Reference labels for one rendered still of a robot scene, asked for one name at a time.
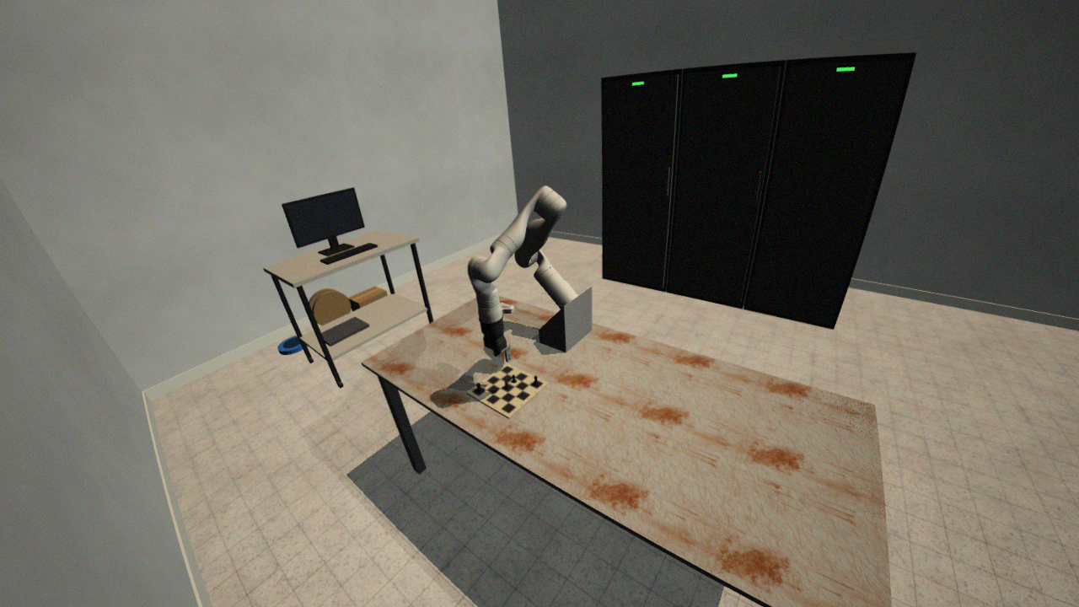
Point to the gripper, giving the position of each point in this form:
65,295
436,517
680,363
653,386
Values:
492,327

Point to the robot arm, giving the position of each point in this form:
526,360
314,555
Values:
526,242

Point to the chessboard with black pieces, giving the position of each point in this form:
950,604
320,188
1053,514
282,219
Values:
507,401

